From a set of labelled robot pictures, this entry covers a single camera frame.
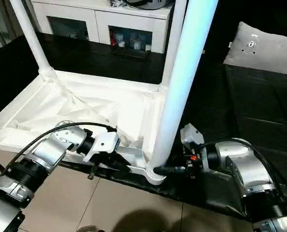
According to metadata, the white plastic table top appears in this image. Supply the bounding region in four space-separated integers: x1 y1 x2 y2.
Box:
0 67 169 187

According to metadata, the black robot body part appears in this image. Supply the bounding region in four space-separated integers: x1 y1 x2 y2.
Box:
77 225 103 232

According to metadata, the black work mat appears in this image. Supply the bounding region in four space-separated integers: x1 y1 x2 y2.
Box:
0 31 287 218

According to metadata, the grey printed pillow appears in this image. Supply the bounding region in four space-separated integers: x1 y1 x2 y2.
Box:
223 21 287 77

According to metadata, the white cabinet with glass doors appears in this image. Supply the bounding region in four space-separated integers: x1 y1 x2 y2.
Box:
32 0 175 55

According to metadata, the black plastic packet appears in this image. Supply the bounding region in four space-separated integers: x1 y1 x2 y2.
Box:
109 0 127 8

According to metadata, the black sofa with gold label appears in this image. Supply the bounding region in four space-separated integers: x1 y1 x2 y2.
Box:
199 0 287 66

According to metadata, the grey window curtain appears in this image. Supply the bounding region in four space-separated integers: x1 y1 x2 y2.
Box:
0 0 26 52

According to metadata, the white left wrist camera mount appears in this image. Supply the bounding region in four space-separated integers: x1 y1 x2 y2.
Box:
83 131 120 164

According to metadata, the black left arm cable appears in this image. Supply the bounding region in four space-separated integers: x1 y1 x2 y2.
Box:
0 122 117 180

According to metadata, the grey bag with black strap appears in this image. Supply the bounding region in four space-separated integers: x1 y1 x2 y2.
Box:
125 0 172 10

